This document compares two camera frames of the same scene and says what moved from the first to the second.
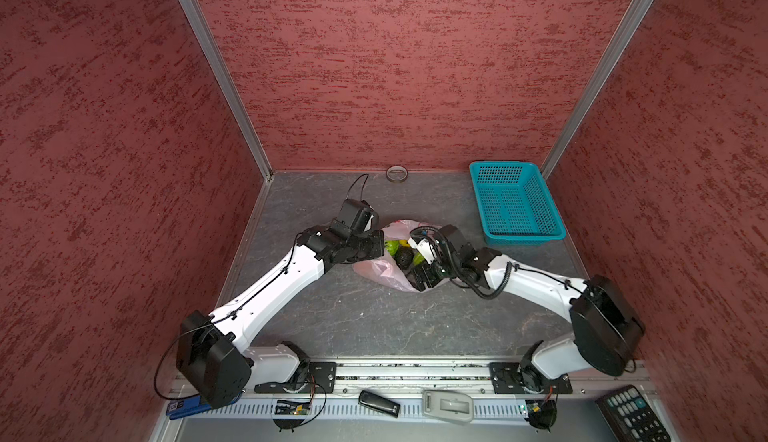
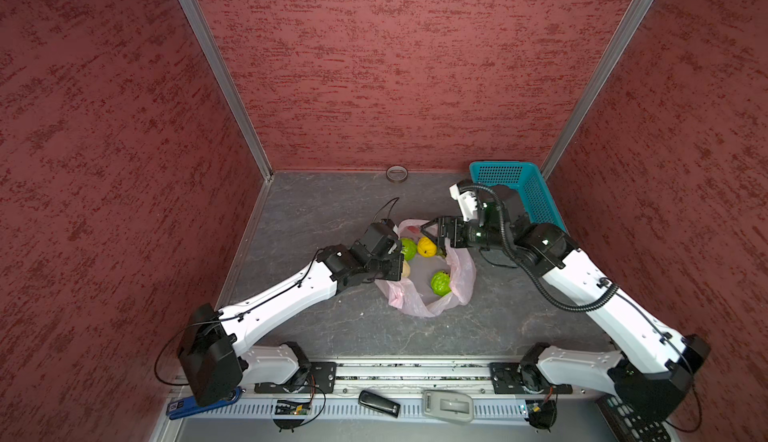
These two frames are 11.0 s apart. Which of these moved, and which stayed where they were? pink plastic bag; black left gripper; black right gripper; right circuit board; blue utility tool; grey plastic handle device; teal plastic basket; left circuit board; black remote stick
Moved: black right gripper; black left gripper; pink plastic bag
Stayed: black remote stick; teal plastic basket; right circuit board; blue utility tool; left circuit board; grey plastic handle device
